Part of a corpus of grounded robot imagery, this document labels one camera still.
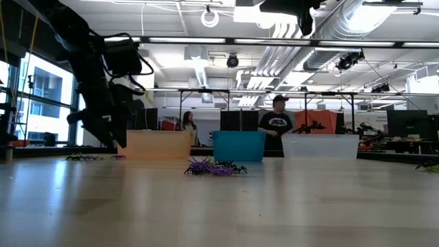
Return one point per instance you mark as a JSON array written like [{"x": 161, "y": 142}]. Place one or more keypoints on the black equipment stand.
[{"x": 5, "y": 123}]

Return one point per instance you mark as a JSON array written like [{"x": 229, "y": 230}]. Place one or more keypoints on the black ceiling light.
[{"x": 380, "y": 88}]

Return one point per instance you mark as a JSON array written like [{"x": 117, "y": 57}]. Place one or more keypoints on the clear plastic bin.
[{"x": 320, "y": 145}]

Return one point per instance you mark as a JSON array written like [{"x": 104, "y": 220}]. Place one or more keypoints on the orange cloth panel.
[{"x": 322, "y": 120}]

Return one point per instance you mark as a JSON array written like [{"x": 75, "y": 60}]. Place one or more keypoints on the orange translucent plastic bin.
[{"x": 154, "y": 144}]

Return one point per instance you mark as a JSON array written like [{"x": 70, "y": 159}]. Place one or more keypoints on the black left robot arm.
[{"x": 68, "y": 27}]

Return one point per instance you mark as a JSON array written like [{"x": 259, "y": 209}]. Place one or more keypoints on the black table frame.
[
  {"x": 352, "y": 113},
  {"x": 205, "y": 91}
]

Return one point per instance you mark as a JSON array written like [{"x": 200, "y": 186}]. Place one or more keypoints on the large window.
[{"x": 25, "y": 79}]

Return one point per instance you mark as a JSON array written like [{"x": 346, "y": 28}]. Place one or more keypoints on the teal plastic bin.
[{"x": 238, "y": 145}]

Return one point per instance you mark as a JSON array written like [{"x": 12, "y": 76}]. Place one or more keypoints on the red cabinet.
[{"x": 169, "y": 125}]

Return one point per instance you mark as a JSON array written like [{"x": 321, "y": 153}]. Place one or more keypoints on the person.
[
  {"x": 276, "y": 123},
  {"x": 189, "y": 125}
]

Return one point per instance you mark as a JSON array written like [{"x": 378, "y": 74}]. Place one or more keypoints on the black ceiling camera rig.
[{"x": 348, "y": 61}]

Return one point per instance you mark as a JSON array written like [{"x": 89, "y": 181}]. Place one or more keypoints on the white cup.
[{"x": 8, "y": 154}]

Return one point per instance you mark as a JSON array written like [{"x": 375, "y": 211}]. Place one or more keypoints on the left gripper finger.
[
  {"x": 103, "y": 128},
  {"x": 121, "y": 130}
]

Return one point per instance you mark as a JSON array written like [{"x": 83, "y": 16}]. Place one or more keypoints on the black background robot arm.
[
  {"x": 308, "y": 128},
  {"x": 372, "y": 135}
]

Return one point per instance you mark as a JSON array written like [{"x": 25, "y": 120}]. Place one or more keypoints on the black double monitor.
[{"x": 239, "y": 120}]

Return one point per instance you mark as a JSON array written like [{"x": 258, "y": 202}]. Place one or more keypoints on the black ceiling spotlight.
[{"x": 232, "y": 61}]

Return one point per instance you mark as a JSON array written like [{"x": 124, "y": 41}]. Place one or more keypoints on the white ceiling pipes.
[{"x": 278, "y": 58}]

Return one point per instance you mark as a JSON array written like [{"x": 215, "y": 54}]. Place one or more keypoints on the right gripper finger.
[
  {"x": 307, "y": 22},
  {"x": 284, "y": 7}
]

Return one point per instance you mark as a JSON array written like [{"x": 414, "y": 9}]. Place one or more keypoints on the silver ventilation duct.
[{"x": 343, "y": 24}]

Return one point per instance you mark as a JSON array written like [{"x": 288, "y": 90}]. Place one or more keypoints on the white ceiling panel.
[{"x": 247, "y": 15}]

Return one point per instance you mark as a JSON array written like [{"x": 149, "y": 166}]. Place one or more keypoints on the overhead light bar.
[{"x": 187, "y": 40}]

